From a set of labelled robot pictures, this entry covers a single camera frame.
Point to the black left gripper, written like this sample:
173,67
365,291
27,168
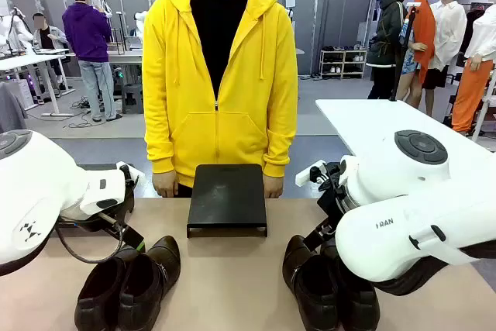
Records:
126,201

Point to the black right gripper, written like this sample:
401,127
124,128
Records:
333,195

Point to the dark leather buckle shoe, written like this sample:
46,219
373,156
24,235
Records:
310,292
149,284
360,304
97,296

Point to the person's left forearm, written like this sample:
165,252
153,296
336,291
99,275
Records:
281,141

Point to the person's right forearm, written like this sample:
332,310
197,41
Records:
159,141

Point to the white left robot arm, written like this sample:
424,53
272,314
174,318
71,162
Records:
35,176

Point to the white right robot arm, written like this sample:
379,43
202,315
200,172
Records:
395,230

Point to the black metal shoe stand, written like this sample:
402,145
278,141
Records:
226,195

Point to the person in yellow hoodie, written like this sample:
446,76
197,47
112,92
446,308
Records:
240,87

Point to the person in purple hoodie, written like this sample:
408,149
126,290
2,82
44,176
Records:
87,36

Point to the seated person grey jacket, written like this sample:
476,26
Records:
48,36

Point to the person's right hand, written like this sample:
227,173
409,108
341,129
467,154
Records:
164,185

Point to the person's left hand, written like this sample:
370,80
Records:
273,187

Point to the grey plastic stool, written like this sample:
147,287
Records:
132,98

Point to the grey garment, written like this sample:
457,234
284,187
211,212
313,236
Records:
11,108

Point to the white shoe rack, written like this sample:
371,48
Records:
343,63

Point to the white office desk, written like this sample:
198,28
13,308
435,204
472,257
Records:
27,61

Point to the black tripod pole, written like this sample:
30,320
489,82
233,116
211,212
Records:
405,48

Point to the mannequin in dark jacket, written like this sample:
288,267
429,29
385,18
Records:
387,36

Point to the mannequin with orange trousers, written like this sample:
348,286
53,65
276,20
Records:
474,87

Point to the mannequin with orange scarf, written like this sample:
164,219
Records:
422,36

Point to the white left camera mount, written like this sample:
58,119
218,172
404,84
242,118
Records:
135,175

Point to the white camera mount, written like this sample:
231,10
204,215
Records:
135,175
310,174

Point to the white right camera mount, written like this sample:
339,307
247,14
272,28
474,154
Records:
310,174

